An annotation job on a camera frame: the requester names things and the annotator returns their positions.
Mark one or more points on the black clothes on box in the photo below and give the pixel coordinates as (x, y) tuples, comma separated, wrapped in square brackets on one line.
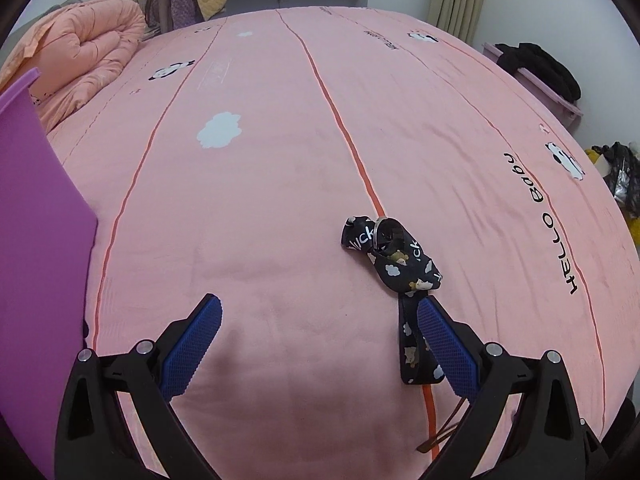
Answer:
[(543, 65)]

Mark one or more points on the pink storage box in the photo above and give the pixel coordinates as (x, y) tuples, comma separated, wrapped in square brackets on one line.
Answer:
[(567, 113)]

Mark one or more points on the brown hair clip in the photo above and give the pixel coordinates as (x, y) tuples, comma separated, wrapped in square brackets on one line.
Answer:
[(444, 432)]

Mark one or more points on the purple plastic bin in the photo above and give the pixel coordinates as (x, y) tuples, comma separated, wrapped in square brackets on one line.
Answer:
[(47, 235)]

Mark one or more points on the folded pink quilt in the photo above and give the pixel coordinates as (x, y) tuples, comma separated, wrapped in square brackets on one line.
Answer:
[(79, 50)]

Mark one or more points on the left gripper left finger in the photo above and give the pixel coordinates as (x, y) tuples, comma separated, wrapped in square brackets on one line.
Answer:
[(155, 372)]

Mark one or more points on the pink bed sheet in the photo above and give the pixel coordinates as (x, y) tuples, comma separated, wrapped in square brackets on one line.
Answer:
[(225, 160)]

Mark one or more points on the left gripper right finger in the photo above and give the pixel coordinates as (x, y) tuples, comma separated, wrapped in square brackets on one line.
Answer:
[(483, 374)]

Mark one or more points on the black bag on floor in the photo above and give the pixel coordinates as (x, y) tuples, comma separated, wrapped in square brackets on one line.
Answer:
[(622, 177)]

